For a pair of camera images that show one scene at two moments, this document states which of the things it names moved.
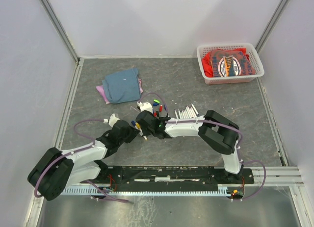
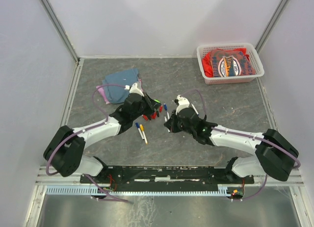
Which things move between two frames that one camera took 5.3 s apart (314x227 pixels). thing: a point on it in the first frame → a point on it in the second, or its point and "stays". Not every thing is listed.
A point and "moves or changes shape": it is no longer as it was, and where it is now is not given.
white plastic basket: (230, 63) stays
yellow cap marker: (139, 126) moves or changes shape
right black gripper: (144, 132) → (170, 123)
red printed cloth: (229, 62) stays
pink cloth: (100, 88) stays
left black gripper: (133, 133) → (153, 106)
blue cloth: (123, 86) stays
